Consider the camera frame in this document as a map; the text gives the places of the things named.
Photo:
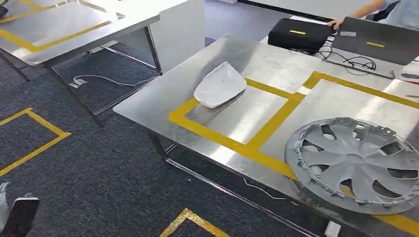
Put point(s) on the white power adapter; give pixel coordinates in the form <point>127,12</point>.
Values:
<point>332,229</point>

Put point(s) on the black carry case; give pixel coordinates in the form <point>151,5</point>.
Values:
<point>298,36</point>

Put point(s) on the grey wheel hubcap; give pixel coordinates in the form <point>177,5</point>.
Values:
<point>350,160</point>

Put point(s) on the white plastic mirror cover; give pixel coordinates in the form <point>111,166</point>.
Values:
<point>219,86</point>

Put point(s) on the dark grey laptop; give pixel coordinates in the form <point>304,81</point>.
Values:
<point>376,42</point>

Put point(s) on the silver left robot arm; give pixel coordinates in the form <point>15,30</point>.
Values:
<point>3,202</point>

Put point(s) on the person at laptop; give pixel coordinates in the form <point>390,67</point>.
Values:
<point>404,13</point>

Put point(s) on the large steel bench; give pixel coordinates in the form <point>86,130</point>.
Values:
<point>268,108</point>

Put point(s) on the small steel bench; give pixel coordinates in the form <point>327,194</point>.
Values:
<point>65,29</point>

